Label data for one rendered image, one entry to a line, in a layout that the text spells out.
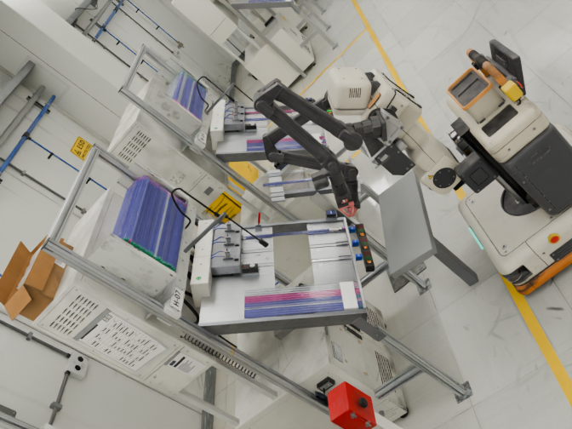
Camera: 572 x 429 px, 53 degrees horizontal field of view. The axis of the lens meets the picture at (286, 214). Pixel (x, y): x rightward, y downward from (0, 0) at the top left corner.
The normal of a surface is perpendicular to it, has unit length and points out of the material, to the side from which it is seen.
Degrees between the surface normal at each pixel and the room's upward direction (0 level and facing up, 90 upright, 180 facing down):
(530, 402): 0
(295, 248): 90
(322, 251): 42
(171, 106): 90
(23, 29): 90
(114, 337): 89
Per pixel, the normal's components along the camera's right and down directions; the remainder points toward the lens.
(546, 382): -0.73, -0.55
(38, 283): 0.56, -0.72
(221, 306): -0.07, -0.82
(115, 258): 0.05, 0.57
